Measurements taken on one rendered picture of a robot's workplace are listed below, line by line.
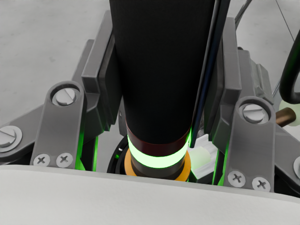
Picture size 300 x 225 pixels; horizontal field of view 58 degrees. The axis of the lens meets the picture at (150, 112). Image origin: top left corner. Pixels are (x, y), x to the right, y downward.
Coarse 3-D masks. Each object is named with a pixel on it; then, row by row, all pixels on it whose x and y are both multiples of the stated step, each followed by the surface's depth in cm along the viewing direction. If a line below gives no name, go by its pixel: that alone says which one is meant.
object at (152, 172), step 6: (186, 150) 15; (132, 156) 15; (138, 162) 15; (180, 162) 15; (138, 168) 16; (144, 168) 15; (150, 168) 15; (156, 168) 15; (162, 168) 15; (168, 168) 15; (174, 168) 15; (144, 174) 16; (150, 174) 15; (156, 174) 15; (162, 174) 15; (168, 174) 15
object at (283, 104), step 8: (296, 40) 15; (296, 48) 15; (288, 56) 16; (296, 56) 16; (288, 64) 16; (296, 64) 16; (288, 72) 17; (296, 72) 17; (280, 80) 18; (288, 80) 17; (280, 88) 19; (288, 88) 18; (288, 96) 19; (296, 96) 20; (280, 104) 24; (288, 104) 24; (296, 104) 23; (296, 112) 23; (296, 120) 23
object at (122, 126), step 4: (120, 104) 71; (120, 108) 71; (124, 108) 63; (124, 112) 66; (124, 116) 66; (120, 120) 73; (124, 120) 68; (120, 124) 73; (124, 124) 69; (120, 128) 74; (124, 128) 70; (120, 132) 75; (124, 132) 71; (124, 136) 72
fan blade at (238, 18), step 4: (248, 0) 36; (244, 4) 38; (248, 4) 35; (244, 8) 35; (240, 12) 36; (236, 16) 40; (240, 16) 35; (236, 20) 36; (240, 20) 46; (236, 24) 37; (236, 28) 45
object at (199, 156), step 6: (192, 150) 21; (198, 150) 21; (204, 150) 21; (192, 156) 20; (198, 156) 20; (204, 156) 20; (210, 156) 21; (192, 162) 20; (198, 162) 20; (204, 162) 20
